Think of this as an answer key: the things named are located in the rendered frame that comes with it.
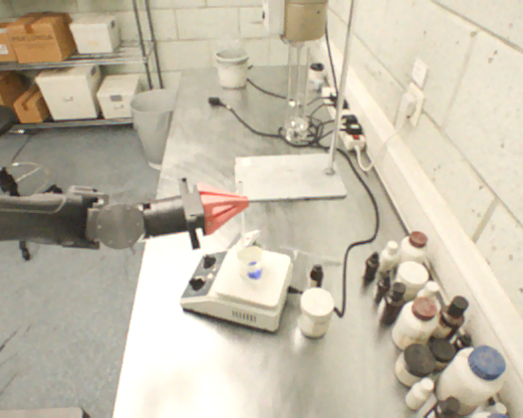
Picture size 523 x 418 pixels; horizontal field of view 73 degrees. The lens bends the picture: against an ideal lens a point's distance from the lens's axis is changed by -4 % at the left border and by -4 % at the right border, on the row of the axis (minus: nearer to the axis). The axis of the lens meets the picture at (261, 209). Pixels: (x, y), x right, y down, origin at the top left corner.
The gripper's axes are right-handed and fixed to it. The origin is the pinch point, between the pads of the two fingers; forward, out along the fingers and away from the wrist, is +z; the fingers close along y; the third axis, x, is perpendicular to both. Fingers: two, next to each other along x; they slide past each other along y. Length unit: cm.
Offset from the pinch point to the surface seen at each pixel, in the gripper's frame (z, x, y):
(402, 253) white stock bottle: 33.0, 19.6, -2.9
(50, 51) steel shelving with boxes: -70, 38, 220
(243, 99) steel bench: 23, 25, 89
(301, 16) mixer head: 20.4, -18.4, 30.7
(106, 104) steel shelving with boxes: -45, 76, 213
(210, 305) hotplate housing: -7.6, 21.1, -2.7
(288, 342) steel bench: 4.8, 25.9, -11.6
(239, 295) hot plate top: -2.4, 17.1, -4.8
